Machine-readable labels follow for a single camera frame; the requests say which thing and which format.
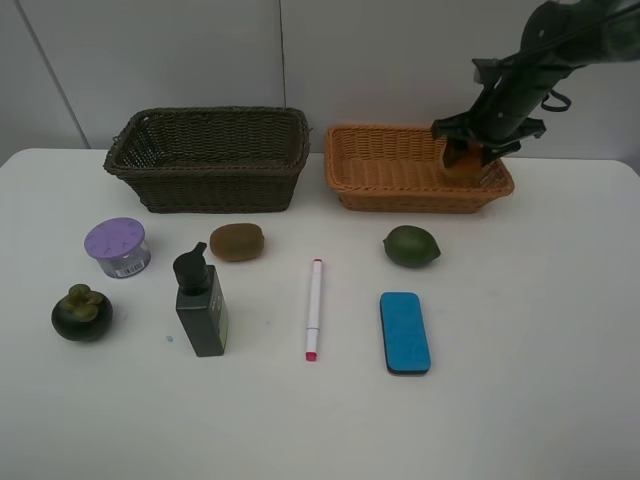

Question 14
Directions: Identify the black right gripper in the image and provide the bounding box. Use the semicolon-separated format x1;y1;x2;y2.
431;59;546;170

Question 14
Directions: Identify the orange red peach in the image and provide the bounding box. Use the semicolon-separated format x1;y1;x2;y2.
442;142;481;182

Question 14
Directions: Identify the green lime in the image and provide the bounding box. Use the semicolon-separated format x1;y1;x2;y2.
383;225;441;269

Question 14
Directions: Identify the blue whiteboard eraser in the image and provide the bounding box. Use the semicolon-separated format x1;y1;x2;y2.
379;292;431;376

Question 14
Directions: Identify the white red-capped marker pen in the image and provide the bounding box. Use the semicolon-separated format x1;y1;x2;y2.
305;259;323;362

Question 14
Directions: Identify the dark purple mangosteen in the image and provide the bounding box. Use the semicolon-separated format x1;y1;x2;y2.
51;284;113;343

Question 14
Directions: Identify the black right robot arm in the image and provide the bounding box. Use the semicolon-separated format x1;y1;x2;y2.
431;1;639;178

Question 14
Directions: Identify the orange wicker basket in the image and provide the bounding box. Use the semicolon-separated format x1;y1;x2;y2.
324;125;515;214

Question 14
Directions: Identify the brown kiwi fruit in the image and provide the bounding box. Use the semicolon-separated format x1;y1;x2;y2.
209;223;265;262

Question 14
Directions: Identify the dark brown wicker basket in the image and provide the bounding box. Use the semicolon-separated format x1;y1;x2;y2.
104;106;310;214

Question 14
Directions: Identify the dark green pump bottle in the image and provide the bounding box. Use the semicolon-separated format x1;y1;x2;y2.
173;242;229;357

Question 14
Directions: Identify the purple lidded round jar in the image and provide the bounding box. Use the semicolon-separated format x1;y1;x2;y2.
84;217;151;279

